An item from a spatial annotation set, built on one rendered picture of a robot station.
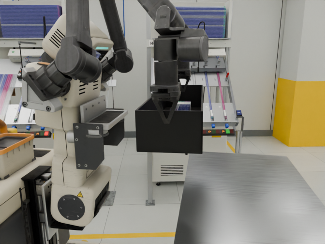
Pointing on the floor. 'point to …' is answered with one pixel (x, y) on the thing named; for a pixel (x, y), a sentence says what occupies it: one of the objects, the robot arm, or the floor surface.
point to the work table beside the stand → (247, 202)
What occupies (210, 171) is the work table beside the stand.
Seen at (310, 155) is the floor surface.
